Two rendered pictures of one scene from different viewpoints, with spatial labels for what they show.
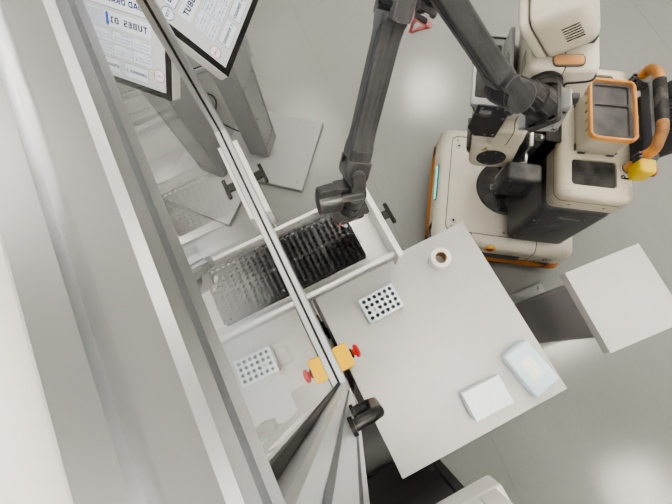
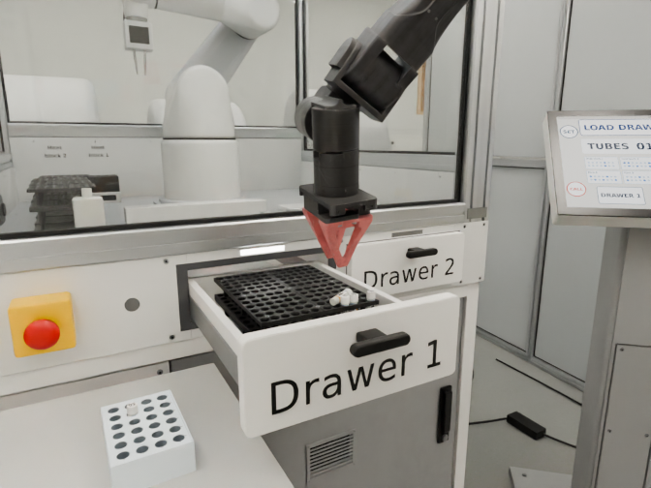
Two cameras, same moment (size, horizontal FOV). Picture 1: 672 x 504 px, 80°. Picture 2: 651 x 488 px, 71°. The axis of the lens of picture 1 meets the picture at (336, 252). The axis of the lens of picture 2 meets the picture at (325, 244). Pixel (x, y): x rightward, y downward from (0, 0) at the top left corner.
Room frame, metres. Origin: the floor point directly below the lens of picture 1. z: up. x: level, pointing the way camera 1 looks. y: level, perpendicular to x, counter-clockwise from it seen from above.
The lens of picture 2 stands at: (0.29, -0.62, 1.12)
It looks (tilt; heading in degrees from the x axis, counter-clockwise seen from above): 12 degrees down; 79
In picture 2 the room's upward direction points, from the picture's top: straight up
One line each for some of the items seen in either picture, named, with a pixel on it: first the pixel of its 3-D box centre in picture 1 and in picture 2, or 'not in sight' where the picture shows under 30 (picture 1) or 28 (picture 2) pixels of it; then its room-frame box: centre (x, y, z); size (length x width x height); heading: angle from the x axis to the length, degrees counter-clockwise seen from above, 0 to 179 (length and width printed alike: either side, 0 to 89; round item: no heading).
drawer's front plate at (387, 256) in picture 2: (254, 182); (409, 263); (0.63, 0.24, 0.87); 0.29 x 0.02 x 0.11; 18
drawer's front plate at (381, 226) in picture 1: (377, 221); (360, 356); (0.43, -0.15, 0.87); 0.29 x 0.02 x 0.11; 18
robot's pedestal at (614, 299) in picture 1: (565, 311); not in sight; (0.08, -0.91, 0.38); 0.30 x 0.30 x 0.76; 13
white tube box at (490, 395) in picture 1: (485, 397); not in sight; (-0.16, -0.38, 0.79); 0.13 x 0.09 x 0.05; 107
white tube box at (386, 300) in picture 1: (380, 303); (145, 437); (0.17, -0.12, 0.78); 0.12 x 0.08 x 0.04; 109
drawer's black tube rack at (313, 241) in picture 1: (322, 249); (290, 307); (0.37, 0.04, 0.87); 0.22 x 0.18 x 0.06; 108
